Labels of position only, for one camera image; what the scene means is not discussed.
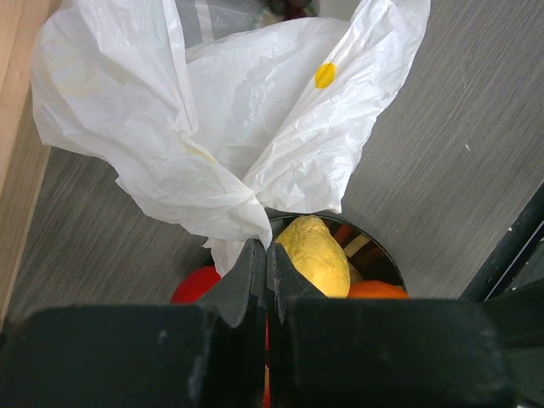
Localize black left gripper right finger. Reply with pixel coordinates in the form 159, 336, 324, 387
267, 245, 517, 407

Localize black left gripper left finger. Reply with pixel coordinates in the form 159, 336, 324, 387
1, 240, 266, 407

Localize fake red apple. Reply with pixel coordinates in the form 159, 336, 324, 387
170, 265, 221, 304

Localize fake orange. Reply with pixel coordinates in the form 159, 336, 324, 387
347, 280, 409, 299

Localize fake yellow lemon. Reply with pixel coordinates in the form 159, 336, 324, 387
276, 215, 351, 298

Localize white plastic bag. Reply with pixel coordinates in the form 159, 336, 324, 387
31, 1, 431, 274

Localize fake purple grapes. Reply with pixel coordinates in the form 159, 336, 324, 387
265, 0, 313, 15

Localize patterned round plate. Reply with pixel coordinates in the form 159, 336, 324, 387
268, 215, 407, 298

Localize wooden clothes rack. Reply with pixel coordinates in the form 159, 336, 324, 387
1, 1, 60, 320

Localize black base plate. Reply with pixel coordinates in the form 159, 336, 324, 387
460, 184, 543, 302

